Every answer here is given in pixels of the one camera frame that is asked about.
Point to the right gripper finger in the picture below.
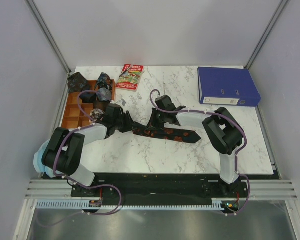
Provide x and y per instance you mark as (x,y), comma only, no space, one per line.
(154,121)
(169,120)

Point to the rolled teal patterned tie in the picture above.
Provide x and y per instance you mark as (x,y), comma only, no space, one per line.
(104,81)

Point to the aluminium extrusion rail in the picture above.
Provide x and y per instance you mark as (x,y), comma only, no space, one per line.
(259,190)

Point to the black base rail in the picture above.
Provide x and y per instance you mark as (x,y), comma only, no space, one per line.
(153,188)

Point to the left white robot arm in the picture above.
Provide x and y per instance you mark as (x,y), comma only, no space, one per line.
(61,155)

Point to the rolled grey blue tie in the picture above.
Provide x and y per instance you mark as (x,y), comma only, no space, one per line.
(104,95)

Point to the dark navy tie in tray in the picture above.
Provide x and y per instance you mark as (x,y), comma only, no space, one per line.
(87,97)

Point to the left aluminium frame post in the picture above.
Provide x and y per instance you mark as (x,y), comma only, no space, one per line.
(47,33)

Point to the right aluminium frame post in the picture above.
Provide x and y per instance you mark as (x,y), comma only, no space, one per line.
(267,32)

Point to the blue ring binder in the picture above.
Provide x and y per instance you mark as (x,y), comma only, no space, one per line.
(227,86)

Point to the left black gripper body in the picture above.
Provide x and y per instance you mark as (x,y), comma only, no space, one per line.
(121,121)

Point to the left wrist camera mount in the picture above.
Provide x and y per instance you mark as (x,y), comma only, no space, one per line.
(120,102)

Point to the aluminium frame post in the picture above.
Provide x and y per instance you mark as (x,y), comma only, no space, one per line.
(267,32)
(47,33)

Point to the black tie orange flowers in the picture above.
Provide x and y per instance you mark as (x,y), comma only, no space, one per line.
(171,134)

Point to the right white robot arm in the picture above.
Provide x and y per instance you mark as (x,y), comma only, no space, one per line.
(225,134)

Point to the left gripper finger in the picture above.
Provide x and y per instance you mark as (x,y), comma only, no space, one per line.
(127,123)
(120,128)

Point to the white slotted cable duct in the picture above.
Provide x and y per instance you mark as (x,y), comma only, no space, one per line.
(217,204)

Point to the red paperback book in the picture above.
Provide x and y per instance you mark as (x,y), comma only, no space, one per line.
(130,77)

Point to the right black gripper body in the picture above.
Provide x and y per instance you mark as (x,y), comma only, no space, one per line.
(164,114)

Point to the dark blue patterned tie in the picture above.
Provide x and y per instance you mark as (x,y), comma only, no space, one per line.
(77,83)

